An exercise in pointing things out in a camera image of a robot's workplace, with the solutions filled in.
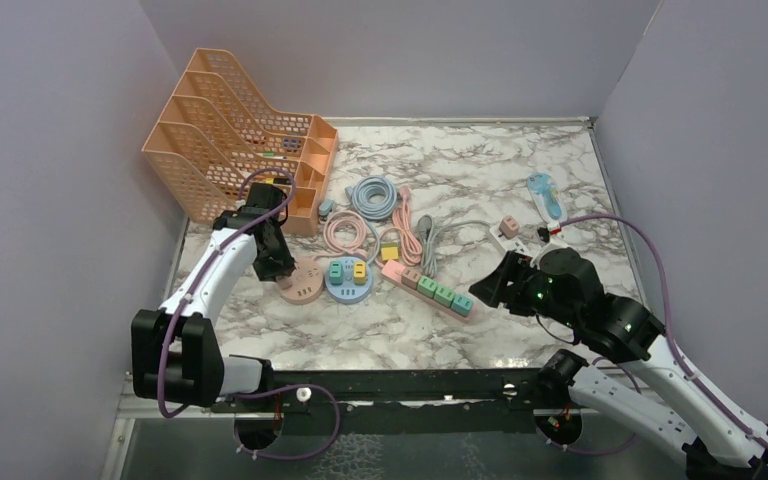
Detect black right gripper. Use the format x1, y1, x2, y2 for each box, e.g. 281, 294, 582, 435
471, 248, 580, 328

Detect teal plug adapter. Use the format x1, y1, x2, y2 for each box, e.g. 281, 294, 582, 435
450, 294, 474, 317
328, 260, 344, 286

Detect green plug adapter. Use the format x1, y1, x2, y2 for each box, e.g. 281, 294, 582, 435
416, 275, 438, 298
433, 285, 456, 308

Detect yellow plug adapter front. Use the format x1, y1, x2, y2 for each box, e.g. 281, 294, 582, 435
352, 260, 368, 286

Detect yellow plug adapter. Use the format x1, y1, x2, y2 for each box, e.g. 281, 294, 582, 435
352, 260, 368, 286
380, 242, 400, 263

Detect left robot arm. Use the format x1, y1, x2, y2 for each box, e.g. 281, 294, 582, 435
131, 183, 295, 411

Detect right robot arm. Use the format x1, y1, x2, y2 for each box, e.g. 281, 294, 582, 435
469, 248, 768, 479

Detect tan plug adapter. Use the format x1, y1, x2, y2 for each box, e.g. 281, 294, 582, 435
400, 267, 422, 290

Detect white power strip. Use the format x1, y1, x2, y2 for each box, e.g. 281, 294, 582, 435
487, 225, 531, 256

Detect pink round power strip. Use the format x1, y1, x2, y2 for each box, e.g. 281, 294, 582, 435
276, 257, 324, 305

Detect pink adapter on white strip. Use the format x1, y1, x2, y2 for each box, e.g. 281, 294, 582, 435
498, 215, 521, 240

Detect blue round power strip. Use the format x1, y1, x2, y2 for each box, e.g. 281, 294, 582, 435
324, 256, 375, 305

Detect blue white oval device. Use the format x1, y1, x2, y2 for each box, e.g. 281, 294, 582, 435
526, 172, 568, 224

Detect pink long power strip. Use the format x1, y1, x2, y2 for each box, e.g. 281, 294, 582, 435
382, 260, 481, 322

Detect orange mesh file organizer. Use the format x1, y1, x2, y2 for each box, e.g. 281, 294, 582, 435
142, 48, 339, 236

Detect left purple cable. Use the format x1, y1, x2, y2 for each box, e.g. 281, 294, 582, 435
157, 168, 344, 464

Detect pink round strip cable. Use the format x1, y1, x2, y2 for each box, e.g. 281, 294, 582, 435
311, 210, 382, 261

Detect grey coiled cable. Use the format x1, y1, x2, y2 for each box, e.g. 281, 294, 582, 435
415, 215, 491, 280

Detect pink coiled cable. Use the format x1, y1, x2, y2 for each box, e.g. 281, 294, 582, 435
380, 185, 425, 268

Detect light blue coiled cable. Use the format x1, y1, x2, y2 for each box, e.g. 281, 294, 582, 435
345, 176, 400, 222

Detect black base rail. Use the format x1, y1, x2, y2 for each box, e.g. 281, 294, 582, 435
210, 368, 572, 436

